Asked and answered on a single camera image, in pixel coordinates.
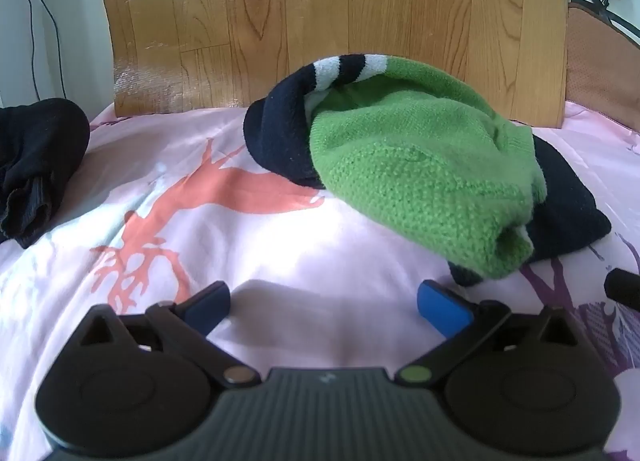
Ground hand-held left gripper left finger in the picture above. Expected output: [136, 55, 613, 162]
[75, 281, 261, 389]

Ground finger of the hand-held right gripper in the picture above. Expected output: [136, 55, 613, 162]
[604, 268, 640, 313]

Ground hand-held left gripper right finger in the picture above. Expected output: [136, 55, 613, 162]
[395, 280, 576, 387]

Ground green and navy knit sweater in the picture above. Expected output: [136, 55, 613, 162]
[242, 55, 613, 288]

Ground pink printed bedsheet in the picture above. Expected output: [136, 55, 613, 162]
[0, 101, 640, 461]

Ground brown perforated cushion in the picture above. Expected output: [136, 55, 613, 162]
[565, 3, 640, 132]

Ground black cloth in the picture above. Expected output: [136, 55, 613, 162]
[0, 97, 91, 249]

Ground wood-pattern board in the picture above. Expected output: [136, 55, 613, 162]
[101, 0, 571, 129]

